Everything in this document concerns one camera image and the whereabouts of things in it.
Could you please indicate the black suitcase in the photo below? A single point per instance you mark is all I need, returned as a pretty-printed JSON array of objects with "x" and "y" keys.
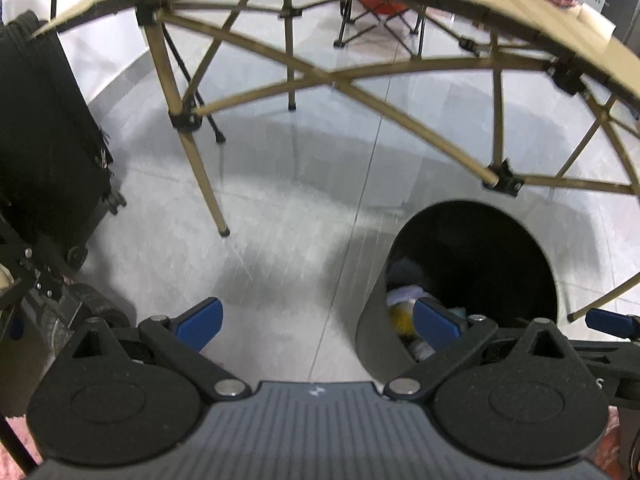
[{"x": 55, "y": 163}]

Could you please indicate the black round trash bin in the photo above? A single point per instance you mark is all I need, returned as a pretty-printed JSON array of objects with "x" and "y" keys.
[{"x": 472, "y": 258}]

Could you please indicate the orange white plush toy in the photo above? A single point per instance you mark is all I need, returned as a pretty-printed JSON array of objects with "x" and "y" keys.
[{"x": 401, "y": 317}]

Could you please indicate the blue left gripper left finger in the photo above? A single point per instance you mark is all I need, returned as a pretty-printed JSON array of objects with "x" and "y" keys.
[{"x": 199, "y": 325}]

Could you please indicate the lilac fluffy towel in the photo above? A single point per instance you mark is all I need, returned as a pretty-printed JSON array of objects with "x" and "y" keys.
[{"x": 404, "y": 294}]

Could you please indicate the tan folding table frame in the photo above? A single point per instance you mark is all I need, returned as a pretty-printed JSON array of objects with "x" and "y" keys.
[{"x": 315, "y": 193}]

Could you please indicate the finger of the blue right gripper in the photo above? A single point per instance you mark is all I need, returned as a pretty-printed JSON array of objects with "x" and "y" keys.
[{"x": 618, "y": 325}]

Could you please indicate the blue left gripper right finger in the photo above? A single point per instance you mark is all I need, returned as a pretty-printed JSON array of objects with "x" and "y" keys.
[{"x": 435, "y": 325}]

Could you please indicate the black folding chair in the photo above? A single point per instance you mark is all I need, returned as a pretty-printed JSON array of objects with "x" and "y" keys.
[{"x": 360, "y": 17}]

